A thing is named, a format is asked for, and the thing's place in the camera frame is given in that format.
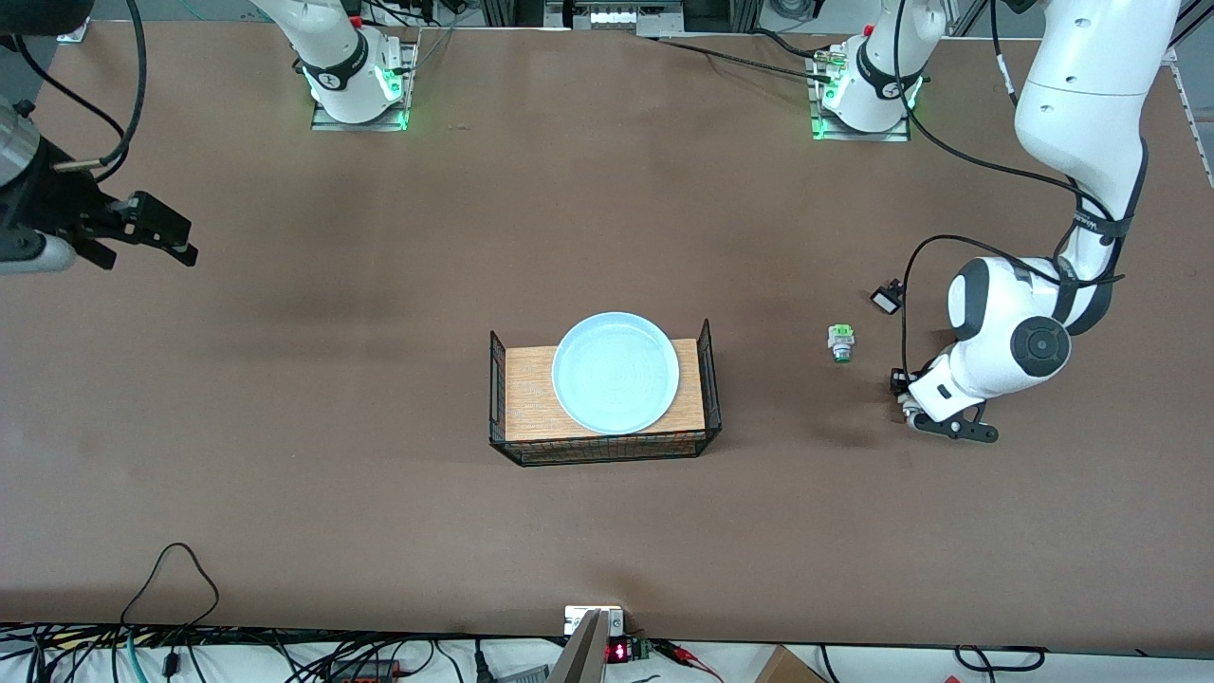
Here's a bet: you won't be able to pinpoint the light blue round plate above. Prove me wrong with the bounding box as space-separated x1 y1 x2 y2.
551 311 681 436

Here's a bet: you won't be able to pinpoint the brown cardboard piece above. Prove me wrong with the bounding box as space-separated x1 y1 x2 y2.
754 645 826 683

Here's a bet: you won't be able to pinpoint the red probe leads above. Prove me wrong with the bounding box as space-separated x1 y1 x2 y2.
654 640 722 679

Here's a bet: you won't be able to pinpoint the grey metal beam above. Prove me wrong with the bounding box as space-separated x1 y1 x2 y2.
548 610 610 683

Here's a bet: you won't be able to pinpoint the white metal device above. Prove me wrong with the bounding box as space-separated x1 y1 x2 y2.
545 0 684 37

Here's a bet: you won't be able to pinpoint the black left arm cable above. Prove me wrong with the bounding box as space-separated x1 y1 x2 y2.
892 0 1130 380

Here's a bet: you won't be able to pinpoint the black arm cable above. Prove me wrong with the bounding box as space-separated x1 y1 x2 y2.
9 0 148 181
892 0 1130 380

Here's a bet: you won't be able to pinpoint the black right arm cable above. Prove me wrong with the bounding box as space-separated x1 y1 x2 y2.
9 0 148 181

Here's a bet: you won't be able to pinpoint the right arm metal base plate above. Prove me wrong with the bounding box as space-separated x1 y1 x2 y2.
311 28 418 132

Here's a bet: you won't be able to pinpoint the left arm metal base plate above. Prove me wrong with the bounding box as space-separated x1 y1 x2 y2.
806 47 913 143

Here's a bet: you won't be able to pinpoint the black oval cable loop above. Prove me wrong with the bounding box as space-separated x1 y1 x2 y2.
953 645 1049 674

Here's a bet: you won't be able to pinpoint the black looped cable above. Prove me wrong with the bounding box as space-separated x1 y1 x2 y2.
119 543 221 632

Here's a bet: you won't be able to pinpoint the short black table cable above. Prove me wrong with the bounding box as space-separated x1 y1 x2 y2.
754 28 826 58

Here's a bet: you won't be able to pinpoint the long black table cable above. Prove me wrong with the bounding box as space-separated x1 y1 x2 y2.
635 33 836 84

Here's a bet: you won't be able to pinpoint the wooden tray with wire sides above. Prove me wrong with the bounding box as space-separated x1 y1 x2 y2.
488 319 724 468

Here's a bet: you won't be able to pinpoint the silver metal bracket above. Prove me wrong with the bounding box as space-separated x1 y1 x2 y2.
564 605 625 637

